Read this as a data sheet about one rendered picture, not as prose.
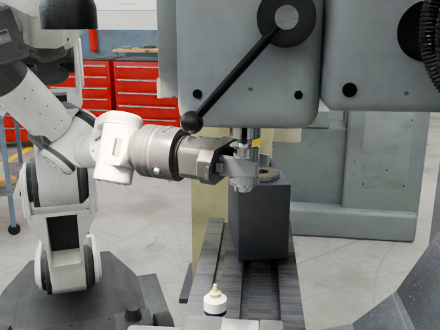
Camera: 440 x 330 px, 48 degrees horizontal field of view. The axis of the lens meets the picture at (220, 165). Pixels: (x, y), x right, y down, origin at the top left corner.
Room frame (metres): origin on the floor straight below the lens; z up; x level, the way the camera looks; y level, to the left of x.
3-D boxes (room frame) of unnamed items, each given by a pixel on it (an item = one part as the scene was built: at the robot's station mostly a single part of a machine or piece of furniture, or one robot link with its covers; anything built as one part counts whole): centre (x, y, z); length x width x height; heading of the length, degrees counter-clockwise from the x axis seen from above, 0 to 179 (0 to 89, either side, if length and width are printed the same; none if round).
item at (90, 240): (1.48, 0.50, 0.68); 0.21 x 0.20 x 0.13; 17
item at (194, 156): (0.78, 0.05, 1.24); 0.13 x 0.12 x 0.10; 157
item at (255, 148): (0.74, -0.04, 1.26); 0.05 x 0.05 x 0.01
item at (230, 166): (0.71, -0.03, 1.24); 0.06 x 0.02 x 0.03; 67
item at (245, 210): (1.17, -0.09, 1.00); 0.22 x 0.12 x 0.20; 5
